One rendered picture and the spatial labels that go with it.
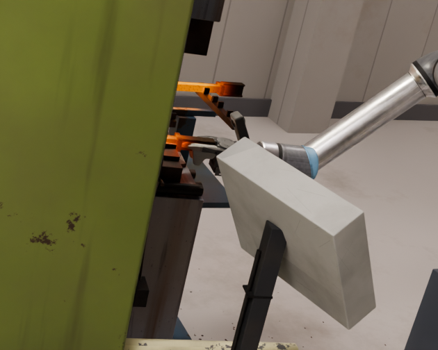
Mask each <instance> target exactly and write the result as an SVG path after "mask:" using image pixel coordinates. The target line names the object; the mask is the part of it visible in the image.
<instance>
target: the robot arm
mask: <svg viewBox="0 0 438 350"><path fill-rule="evenodd" d="M437 96H438V50H437V51H433V52H431V53H428V54H426V55H424V56H422V57H420V58H419V59H417V60H415V61H414V62H413V63H412V64H411V65H410V69H409V72H408V73H406V74H405V75H404V76H402V77H401V78H399V79H398V80H397V81H395V82H393V83H392V84H391V85H389V86H388V87H386V88H385V89H383V90H382V91H381V92H379V93H377V94H376V95H375V96H374V97H372V98H370V99H369V100H368V101H366V102H365V103H363V104H362V105H360V106H359V107H358V108H356V109H354V110H353V111H352V112H350V113H349V114H347V115H346V116H345V117H343V118H342V119H340V120H339V121H337V122H336V123H335V124H333V125H331V126H330V127H329V128H327V129H326V130H324V131H323V132H322V133H320V134H318V135H317V136H316V137H314V138H313V139H311V140H310V141H308V142H307V143H306V144H304V145H301V146H299V145H293V144H282V143H275V142H266V141H258V142H257V144H258V145H259V146H260V147H262V148H264V149H265V150H267V151H269V152H271V153H272V154H273V155H275V156H277V157H278V158H280V159H281V160H283V161H284V162H286V163H288V164H290V165H291V166H292V167H294V168H296V169H297V170H299V171H300V172H302V173H303V174H305V175H307V176H308V177H310V178H312V179H313V180H314V179H315V177H316V175H317V173H318V171H319V170H320V169H322V168H324V166H326V165H328V164H329V163H331V162H332V161H333V160H335V159H337V158H338V157H339V156H341V155H342V154H344V153H345V152H347V151H348V150H350V149H351V148H353V147H354V146H355V145H357V144H359V143H360V142H361V141H363V140H364V139H366V138H367V137H368V136H370V135H372V134H373V133H374V132H376V131H377V130H379V129H380V128H382V127H383V126H385V125H386V124H388V123H389V122H390V121H392V120H393V119H395V118H397V117H398V116H399V115H401V114H403V113H404V112H405V111H406V110H408V109H410V108H411V107H412V106H414V105H416V104H417V103H418V102H420V101H421V100H423V99H424V98H426V97H433V98H435V97H437ZM230 117H231V119H232V120H231V123H232V126H233V127H234V130H235V133H236V137H237V140H238V141H239V140H240V139H242V138H244V137H246V138H248V139H250V138H249V135H248V130H247V128H246V125H245V118H244V116H242V115H241V114H240V112H239V111H235V112H232V113H231V114H230ZM198 137H202V138H213V139H214V141H215V142H216V144H215V145H213V144H202V143H195V142H185V143H182V147H185V148H187V149H191V150H192V151H189V156H190V157H191V158H192V159H193V164H194V165H201V164H202V162H203V161H204V160H205V159H210V160H209V165H210V167H211V169H212V170H213V173H215V176H221V174H220V169H219V166H218V161H217V158H216V156H217V155H219V154H220V153H222V152H223V151H224V150H226V149H228V148H229V147H230V146H231V145H233V144H235V143H236V142H237V141H233V140H230V139H228V138H224V137H214V136H198Z"/></svg>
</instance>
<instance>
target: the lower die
mask: <svg viewBox="0 0 438 350"><path fill-rule="evenodd" d="M176 147H177V145H176V143H169V142H166V144H165V150H164V159H163V166H162V170H161V176H160V178H161V179H162V180H163V181H169V182H177V183H180V180H181V174H182V170H183V167H182V166H181V163H180V162H179V159H180V156H179V154H178V152H177V150H176Z"/></svg>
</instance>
